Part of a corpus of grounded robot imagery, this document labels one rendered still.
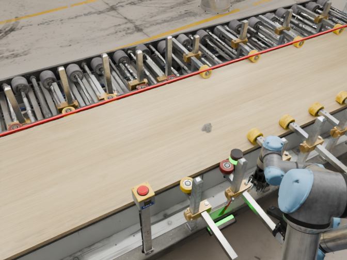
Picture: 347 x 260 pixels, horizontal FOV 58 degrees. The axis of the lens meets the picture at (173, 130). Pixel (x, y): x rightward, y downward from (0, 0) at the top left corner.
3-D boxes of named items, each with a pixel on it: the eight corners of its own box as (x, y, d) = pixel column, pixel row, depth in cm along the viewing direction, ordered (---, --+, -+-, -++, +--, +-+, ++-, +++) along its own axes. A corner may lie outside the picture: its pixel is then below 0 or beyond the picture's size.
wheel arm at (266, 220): (278, 233, 152) (280, 229, 149) (272, 237, 151) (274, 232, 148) (224, 170, 178) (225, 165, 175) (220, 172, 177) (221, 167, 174)
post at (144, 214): (153, 250, 157) (151, 202, 125) (144, 255, 155) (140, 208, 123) (150, 243, 159) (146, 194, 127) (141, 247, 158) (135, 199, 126)
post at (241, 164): (232, 213, 180) (248, 161, 146) (227, 216, 179) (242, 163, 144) (228, 209, 182) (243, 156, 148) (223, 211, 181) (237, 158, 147)
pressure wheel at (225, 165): (234, 179, 177) (237, 166, 169) (222, 184, 174) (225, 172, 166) (225, 169, 182) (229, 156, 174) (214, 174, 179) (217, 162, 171)
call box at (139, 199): (155, 205, 125) (155, 194, 119) (139, 212, 122) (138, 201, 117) (147, 191, 129) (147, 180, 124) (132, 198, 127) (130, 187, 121)
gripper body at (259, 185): (246, 183, 142) (251, 167, 134) (255, 172, 147) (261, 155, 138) (261, 193, 139) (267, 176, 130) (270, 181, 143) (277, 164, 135)
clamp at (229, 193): (249, 191, 169) (251, 185, 165) (229, 201, 164) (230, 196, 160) (242, 183, 172) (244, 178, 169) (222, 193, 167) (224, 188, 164)
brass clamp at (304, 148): (321, 147, 179) (325, 141, 176) (304, 155, 174) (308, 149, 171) (314, 140, 183) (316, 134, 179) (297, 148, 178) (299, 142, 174)
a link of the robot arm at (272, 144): (265, 148, 121) (263, 132, 127) (259, 165, 128) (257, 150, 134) (286, 150, 120) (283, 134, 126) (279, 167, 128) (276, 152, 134)
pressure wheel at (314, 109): (324, 104, 194) (314, 112, 195) (325, 110, 201) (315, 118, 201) (316, 98, 198) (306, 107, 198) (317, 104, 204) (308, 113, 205)
